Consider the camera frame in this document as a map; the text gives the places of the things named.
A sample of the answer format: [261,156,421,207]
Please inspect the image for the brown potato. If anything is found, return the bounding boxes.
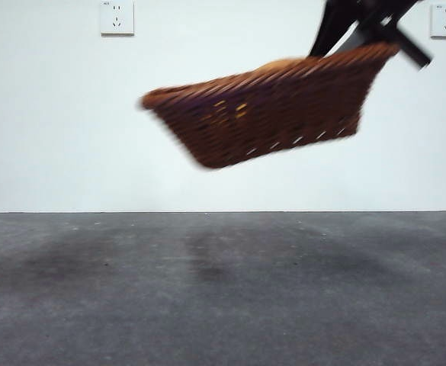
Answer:
[251,56,310,73]

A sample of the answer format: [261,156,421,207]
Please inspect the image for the brown wicker basket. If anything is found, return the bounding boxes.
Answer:
[138,40,401,171]

